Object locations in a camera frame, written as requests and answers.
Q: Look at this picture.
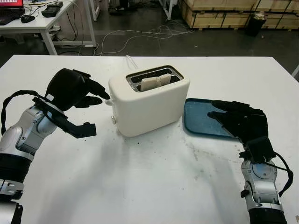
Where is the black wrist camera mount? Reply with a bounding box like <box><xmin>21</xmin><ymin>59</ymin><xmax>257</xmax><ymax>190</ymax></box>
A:
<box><xmin>238</xmin><ymin>136</ymin><xmax>275</xmax><ymax>164</ymax></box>
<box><xmin>32</xmin><ymin>95</ymin><xmax>97</xmax><ymax>139</ymax></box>

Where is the laptop with red screen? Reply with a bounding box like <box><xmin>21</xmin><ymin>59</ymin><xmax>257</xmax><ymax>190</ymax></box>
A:
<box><xmin>0</xmin><ymin>0</ymin><xmax>26</xmax><ymax>26</ymax></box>

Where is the blue rectangular tray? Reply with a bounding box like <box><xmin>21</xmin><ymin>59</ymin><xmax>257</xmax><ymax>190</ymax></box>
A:
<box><xmin>183</xmin><ymin>98</ymin><xmax>239</xmax><ymax>140</ymax></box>

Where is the grey furniture edge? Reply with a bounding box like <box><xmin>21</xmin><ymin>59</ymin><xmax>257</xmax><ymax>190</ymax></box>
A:
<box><xmin>291</xmin><ymin>64</ymin><xmax>299</xmax><ymax>84</ymax></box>

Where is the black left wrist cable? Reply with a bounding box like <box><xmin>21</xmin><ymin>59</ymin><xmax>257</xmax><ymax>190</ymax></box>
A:
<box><xmin>1</xmin><ymin>90</ymin><xmax>47</xmax><ymax>136</ymax></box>

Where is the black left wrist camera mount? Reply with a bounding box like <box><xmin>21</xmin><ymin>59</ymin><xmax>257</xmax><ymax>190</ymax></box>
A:
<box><xmin>32</xmin><ymin>95</ymin><xmax>97</xmax><ymax>139</ymax></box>

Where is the white office desk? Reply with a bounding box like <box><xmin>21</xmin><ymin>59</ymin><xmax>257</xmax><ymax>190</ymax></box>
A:
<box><xmin>0</xmin><ymin>0</ymin><xmax>98</xmax><ymax>56</ymax></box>

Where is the white cable on floor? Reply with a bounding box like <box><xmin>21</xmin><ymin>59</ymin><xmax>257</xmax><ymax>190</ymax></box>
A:
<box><xmin>94</xmin><ymin>24</ymin><xmax>195</xmax><ymax>56</ymax></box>

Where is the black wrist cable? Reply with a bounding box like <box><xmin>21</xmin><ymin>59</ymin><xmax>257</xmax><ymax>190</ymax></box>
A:
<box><xmin>263</xmin><ymin>151</ymin><xmax>294</xmax><ymax>198</ymax></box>
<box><xmin>1</xmin><ymin>90</ymin><xmax>47</xmax><ymax>136</ymax></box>

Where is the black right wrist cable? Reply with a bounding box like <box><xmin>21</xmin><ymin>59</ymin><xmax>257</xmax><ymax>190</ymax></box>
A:
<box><xmin>263</xmin><ymin>151</ymin><xmax>294</xmax><ymax>198</ymax></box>

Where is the plywood shipping crate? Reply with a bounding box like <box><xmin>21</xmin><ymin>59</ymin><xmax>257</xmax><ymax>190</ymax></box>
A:
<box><xmin>254</xmin><ymin>0</ymin><xmax>299</xmax><ymax>29</ymax></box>
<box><xmin>178</xmin><ymin>0</ymin><xmax>260</xmax><ymax>14</ymax></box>
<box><xmin>184</xmin><ymin>10</ymin><xmax>252</xmax><ymax>29</ymax></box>

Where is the white two-slot toaster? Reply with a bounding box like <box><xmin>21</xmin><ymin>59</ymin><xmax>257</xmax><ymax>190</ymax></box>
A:
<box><xmin>108</xmin><ymin>64</ymin><xmax>191</xmax><ymax>138</ymax></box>

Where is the black handheld controller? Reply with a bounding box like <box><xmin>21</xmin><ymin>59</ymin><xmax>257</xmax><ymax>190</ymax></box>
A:
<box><xmin>41</xmin><ymin>1</ymin><xmax>64</xmax><ymax>18</ymax></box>

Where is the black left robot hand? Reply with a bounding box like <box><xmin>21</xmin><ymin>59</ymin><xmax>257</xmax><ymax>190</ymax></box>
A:
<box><xmin>45</xmin><ymin>68</ymin><xmax>111</xmax><ymax>112</ymax></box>

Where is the slice of bread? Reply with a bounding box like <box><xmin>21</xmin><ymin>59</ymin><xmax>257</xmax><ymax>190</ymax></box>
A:
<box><xmin>141</xmin><ymin>73</ymin><xmax>172</xmax><ymax>92</ymax></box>

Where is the black hanging desk cable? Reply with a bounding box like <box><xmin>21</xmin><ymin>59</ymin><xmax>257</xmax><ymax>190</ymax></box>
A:
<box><xmin>66</xmin><ymin>9</ymin><xmax>79</xmax><ymax>46</ymax></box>

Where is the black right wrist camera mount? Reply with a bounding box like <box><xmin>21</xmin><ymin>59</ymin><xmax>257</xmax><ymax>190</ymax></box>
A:
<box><xmin>238</xmin><ymin>136</ymin><xmax>275</xmax><ymax>164</ymax></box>

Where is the white table leg frame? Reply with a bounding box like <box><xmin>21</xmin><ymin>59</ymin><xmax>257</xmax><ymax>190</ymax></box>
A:
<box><xmin>87</xmin><ymin>0</ymin><xmax>101</xmax><ymax>22</ymax></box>
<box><xmin>158</xmin><ymin>0</ymin><xmax>174</xmax><ymax>21</ymax></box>

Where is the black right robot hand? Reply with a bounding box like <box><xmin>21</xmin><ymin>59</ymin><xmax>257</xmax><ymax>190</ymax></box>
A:
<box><xmin>207</xmin><ymin>100</ymin><xmax>269</xmax><ymax>148</ymax></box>

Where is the black computer mouse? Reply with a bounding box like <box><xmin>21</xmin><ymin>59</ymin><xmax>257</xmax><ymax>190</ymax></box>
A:
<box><xmin>20</xmin><ymin>14</ymin><xmax>36</xmax><ymax>24</ymax></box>

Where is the black trash bin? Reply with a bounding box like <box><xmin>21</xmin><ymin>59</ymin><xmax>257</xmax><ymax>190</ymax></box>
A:
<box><xmin>245</xmin><ymin>12</ymin><xmax>267</xmax><ymax>37</ymax></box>

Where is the white toaster power cord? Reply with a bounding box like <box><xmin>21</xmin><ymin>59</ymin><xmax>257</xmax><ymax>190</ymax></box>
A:
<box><xmin>125</xmin><ymin>55</ymin><xmax>139</xmax><ymax>70</ymax></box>

